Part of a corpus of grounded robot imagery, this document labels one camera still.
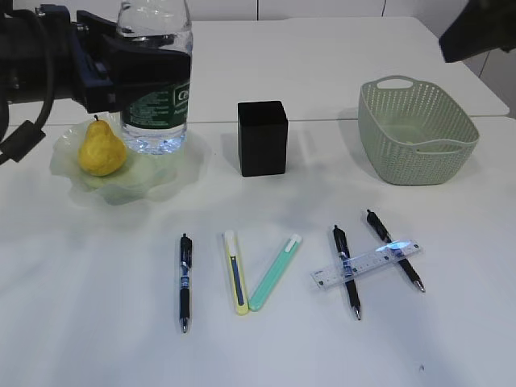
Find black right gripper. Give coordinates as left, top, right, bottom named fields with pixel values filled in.
left=439, top=0, right=515, bottom=63

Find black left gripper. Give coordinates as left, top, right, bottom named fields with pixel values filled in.
left=35, top=4, right=190, bottom=113

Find clear plastic water bottle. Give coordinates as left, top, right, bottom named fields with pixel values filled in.
left=117, top=1, right=194, bottom=155

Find yellow pear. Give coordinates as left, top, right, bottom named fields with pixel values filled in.
left=77, top=115, right=127, bottom=177

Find yellow utility knife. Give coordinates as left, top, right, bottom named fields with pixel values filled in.
left=223, top=230, right=249, bottom=315

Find mint green utility knife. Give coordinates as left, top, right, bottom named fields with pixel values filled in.
left=248, top=234, right=303, bottom=311

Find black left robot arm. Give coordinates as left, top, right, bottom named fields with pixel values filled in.
left=1, top=1, right=191, bottom=113

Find green plastic woven basket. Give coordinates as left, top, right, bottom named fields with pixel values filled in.
left=358, top=77, right=480, bottom=186

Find green wavy glass plate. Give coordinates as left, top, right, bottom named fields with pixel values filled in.
left=49, top=119, right=210, bottom=206

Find black square pen holder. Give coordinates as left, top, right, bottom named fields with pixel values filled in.
left=237, top=101, right=289, bottom=177

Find black pen left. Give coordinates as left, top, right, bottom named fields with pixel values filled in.
left=179, top=233, right=193, bottom=333

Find black pen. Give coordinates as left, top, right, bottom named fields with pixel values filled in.
left=333, top=225, right=361, bottom=320
left=179, top=233, right=193, bottom=333
left=366, top=209, right=426, bottom=293

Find black pen right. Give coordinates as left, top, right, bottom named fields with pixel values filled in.
left=366, top=209, right=426, bottom=293

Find clear plastic ruler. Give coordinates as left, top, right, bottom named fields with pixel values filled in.
left=310, top=239, right=422, bottom=289

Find black pen middle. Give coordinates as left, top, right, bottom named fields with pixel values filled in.
left=333, top=225, right=361, bottom=320

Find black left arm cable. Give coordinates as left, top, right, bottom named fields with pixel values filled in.
left=0, top=11, right=57, bottom=166

